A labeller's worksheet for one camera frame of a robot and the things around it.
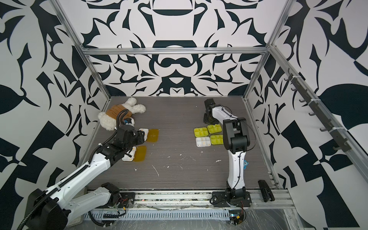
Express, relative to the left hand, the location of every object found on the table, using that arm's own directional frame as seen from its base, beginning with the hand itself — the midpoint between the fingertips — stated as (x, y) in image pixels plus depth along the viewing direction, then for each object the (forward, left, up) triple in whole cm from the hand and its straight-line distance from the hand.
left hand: (140, 131), depth 82 cm
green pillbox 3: (+1, -47, -15) cm, 49 cm away
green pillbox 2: (+10, -46, -15) cm, 50 cm away
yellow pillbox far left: (+6, -2, -16) cm, 18 cm away
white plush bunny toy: (+14, +25, -7) cm, 30 cm away
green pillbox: (+7, -36, -15) cm, 40 cm away
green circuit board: (-41, -48, -16) cm, 65 cm away
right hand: (+16, -44, -13) cm, 49 cm away
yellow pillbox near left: (-7, +4, -16) cm, 18 cm away
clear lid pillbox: (-1, -37, -14) cm, 40 cm away
